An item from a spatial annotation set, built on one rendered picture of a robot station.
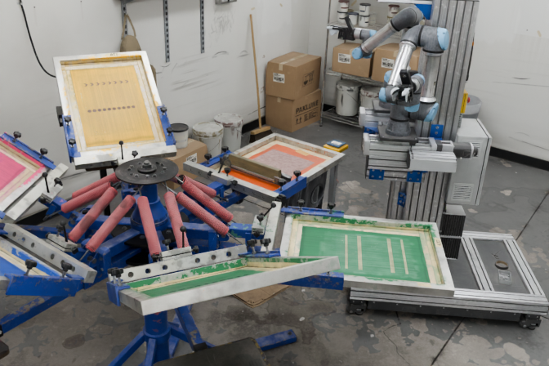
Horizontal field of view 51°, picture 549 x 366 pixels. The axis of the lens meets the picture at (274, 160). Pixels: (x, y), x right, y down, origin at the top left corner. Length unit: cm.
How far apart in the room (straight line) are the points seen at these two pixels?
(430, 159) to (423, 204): 54
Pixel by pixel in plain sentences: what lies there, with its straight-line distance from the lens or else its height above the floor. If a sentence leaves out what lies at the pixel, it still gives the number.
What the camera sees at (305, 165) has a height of 96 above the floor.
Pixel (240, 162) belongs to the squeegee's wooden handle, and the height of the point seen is 103.
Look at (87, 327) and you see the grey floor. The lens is 400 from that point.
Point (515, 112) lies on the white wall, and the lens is 665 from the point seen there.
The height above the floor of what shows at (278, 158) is 96.
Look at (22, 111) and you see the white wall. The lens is 480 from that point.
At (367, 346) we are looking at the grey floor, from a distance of 383.
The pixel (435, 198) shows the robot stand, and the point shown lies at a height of 76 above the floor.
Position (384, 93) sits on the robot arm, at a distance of 321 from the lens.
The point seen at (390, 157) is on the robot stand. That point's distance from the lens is 356.
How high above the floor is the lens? 252
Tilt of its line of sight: 24 degrees down
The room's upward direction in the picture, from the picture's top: 2 degrees clockwise
